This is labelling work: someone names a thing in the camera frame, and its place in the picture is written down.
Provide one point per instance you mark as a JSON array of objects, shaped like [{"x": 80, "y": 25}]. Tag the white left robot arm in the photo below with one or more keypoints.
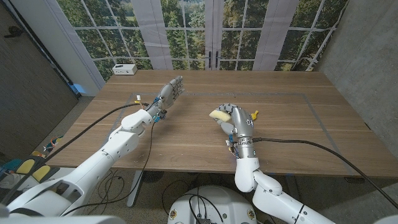
[{"x": 93, "y": 165}]

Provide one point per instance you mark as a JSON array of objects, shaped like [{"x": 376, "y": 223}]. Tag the grey perforated wall panel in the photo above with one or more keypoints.
[{"x": 31, "y": 93}]

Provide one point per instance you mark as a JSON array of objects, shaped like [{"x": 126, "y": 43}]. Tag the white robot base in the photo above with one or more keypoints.
[{"x": 214, "y": 205}]

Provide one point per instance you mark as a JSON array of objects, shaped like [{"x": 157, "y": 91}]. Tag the printed window backdrop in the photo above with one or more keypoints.
[{"x": 186, "y": 31}]

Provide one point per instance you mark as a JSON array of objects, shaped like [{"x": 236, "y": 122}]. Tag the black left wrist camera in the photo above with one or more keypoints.
[{"x": 161, "y": 115}]

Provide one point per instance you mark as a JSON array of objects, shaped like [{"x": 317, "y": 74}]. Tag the white upright board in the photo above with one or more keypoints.
[{"x": 62, "y": 46}]

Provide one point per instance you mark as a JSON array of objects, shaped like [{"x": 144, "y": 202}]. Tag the pale yellow sponge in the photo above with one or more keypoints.
[{"x": 219, "y": 115}]

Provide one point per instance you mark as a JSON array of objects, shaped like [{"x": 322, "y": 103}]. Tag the white power strip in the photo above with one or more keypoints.
[{"x": 124, "y": 69}]

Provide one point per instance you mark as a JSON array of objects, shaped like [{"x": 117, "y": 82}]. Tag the grey table leg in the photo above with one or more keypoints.
[{"x": 135, "y": 189}]

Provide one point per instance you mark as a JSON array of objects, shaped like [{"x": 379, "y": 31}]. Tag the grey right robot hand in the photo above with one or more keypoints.
[{"x": 242, "y": 123}]

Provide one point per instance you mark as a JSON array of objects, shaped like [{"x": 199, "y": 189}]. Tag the small blue floor object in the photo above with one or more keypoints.
[{"x": 77, "y": 88}]

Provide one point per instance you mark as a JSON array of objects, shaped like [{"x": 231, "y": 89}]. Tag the orange and blue floor object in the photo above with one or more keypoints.
[{"x": 53, "y": 143}]

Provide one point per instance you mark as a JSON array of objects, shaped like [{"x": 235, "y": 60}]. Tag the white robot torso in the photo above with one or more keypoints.
[{"x": 62, "y": 220}]

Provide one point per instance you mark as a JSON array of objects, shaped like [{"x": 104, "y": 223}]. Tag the yellow padded object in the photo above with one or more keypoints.
[
  {"x": 41, "y": 173},
  {"x": 25, "y": 165}
]

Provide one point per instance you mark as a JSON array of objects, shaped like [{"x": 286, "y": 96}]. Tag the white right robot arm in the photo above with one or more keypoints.
[{"x": 245, "y": 171}]

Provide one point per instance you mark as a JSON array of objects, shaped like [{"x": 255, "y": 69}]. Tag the grey tape strip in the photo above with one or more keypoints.
[
  {"x": 116, "y": 122},
  {"x": 329, "y": 137}
]

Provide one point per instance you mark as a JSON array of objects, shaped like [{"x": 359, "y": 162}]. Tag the black round floor object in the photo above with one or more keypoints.
[{"x": 152, "y": 176}]

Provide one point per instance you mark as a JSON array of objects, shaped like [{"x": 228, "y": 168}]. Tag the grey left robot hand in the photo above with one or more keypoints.
[{"x": 169, "y": 95}]

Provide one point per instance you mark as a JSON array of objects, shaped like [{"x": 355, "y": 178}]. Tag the yellow toy banana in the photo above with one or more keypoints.
[{"x": 254, "y": 115}]

